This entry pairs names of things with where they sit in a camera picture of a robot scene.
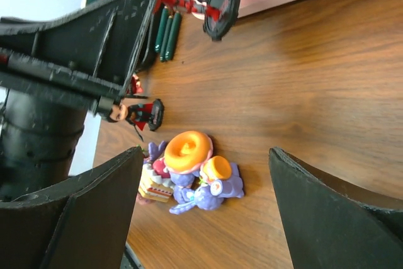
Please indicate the gold fork green handle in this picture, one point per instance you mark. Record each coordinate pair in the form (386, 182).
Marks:
(173, 36)

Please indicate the gold knife green handle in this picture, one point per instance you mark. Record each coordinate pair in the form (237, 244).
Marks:
(164, 42)

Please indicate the purple octopus orange hat toy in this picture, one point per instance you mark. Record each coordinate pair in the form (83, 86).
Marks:
(185, 153)

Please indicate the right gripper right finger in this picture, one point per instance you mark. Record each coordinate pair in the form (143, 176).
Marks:
(331, 223)

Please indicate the black-haired ninja figurine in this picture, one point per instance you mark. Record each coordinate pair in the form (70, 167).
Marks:
(138, 115)

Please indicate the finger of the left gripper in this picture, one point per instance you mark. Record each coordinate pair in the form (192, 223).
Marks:
(83, 60)

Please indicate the strawberry cake toy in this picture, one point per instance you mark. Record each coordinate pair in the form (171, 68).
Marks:
(155, 182)

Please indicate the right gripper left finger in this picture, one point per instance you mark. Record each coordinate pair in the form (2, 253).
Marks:
(81, 222)

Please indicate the gold spoon green handle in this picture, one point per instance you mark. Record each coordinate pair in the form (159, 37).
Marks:
(161, 29)

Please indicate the pink bunny toy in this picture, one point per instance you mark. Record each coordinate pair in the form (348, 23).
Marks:
(141, 200)

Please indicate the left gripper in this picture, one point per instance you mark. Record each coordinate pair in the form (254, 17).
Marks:
(38, 141)

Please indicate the purple bear toy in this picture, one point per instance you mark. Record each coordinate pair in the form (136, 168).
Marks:
(207, 187)

